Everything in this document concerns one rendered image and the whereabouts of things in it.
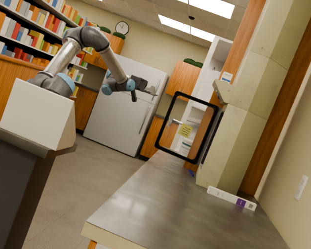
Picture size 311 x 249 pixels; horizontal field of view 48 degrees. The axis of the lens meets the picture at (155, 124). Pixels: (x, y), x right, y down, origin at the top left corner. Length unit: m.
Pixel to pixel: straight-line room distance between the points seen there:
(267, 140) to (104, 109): 5.06
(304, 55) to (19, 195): 1.81
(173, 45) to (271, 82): 5.71
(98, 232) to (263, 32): 1.40
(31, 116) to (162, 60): 6.18
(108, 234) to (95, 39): 1.28
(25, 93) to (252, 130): 1.19
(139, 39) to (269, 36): 5.91
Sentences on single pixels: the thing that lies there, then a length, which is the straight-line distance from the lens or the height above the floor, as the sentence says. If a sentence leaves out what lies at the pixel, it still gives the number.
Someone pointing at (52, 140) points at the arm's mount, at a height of 0.98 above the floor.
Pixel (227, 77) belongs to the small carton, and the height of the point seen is 1.54.
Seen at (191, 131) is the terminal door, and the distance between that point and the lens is 2.23.
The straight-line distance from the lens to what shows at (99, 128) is 7.06.
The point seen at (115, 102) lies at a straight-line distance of 6.97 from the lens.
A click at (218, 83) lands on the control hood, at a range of 1.91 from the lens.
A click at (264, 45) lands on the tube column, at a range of 1.96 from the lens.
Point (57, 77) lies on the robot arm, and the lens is 1.74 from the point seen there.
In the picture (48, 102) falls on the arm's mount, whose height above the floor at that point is 1.12.
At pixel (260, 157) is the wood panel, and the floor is 1.18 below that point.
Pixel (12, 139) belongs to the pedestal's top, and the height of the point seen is 0.92.
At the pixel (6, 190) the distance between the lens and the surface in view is 1.67.
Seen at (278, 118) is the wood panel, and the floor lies 1.46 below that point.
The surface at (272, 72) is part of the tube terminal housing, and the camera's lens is 2.00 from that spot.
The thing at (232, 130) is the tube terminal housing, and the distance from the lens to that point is 1.91.
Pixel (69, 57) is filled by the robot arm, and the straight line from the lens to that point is 1.97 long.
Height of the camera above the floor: 1.30
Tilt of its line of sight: 4 degrees down
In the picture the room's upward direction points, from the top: 21 degrees clockwise
